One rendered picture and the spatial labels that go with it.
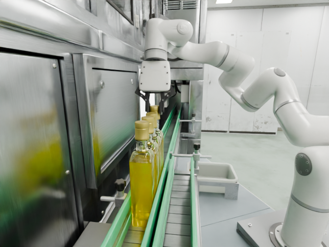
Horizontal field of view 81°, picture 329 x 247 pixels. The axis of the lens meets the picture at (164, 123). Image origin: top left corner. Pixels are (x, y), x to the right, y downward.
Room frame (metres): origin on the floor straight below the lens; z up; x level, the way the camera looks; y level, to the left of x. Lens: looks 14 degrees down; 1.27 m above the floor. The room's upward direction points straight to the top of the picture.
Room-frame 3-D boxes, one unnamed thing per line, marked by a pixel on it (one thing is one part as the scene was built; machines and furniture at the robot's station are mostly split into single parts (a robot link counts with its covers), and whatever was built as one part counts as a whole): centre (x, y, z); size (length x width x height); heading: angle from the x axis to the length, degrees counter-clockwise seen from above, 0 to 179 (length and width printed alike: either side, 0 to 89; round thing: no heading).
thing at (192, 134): (1.36, -0.19, 0.90); 0.17 x 0.05 x 0.22; 83
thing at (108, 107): (0.90, 0.14, 1.15); 0.90 x 0.03 x 0.34; 173
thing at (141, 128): (0.45, 0.06, 1.14); 0.04 x 0.04 x 0.04
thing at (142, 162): (0.45, 0.06, 0.99); 0.06 x 0.06 x 0.21; 83
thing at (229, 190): (0.83, -0.19, 0.79); 0.27 x 0.17 x 0.08; 83
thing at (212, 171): (0.83, -0.22, 0.80); 0.22 x 0.17 x 0.09; 83
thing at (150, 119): (0.51, 0.05, 1.14); 0.04 x 0.04 x 0.04
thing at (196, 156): (0.72, -0.11, 0.95); 0.17 x 0.03 x 0.12; 83
